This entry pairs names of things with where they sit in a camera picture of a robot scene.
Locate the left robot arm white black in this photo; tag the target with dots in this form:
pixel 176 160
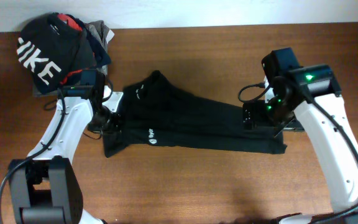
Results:
pixel 43 186

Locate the navy red trimmed folded shirt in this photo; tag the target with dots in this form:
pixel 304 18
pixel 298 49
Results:
pixel 76 24

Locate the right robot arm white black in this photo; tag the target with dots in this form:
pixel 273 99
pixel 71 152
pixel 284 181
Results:
pixel 309 99

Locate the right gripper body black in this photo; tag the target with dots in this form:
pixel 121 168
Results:
pixel 270 114

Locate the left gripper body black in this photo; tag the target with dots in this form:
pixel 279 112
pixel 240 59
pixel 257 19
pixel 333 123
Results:
pixel 106 122

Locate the black t-shirt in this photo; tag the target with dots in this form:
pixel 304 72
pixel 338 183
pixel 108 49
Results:
pixel 157 113

